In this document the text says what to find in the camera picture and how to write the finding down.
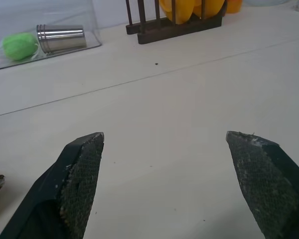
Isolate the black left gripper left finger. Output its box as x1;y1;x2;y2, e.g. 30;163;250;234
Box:
0;131;105;239

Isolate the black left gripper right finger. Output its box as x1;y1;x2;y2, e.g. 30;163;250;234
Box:
226;130;299;239

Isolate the green mesh sponge ball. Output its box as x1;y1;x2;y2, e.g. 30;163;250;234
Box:
2;32;39;61

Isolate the stainless steel cup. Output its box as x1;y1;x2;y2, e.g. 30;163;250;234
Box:
36;24;87;54

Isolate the clear plastic container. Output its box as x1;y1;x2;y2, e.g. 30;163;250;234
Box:
0;0;103;72

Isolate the orange plastic cup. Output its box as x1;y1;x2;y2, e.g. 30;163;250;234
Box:
225;0;244;14

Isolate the dark wooden dish rack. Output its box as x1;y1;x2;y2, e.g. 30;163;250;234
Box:
125;0;227;45

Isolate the yellow plastic plate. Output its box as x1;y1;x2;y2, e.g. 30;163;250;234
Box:
159;0;202;25
193;0;226;19

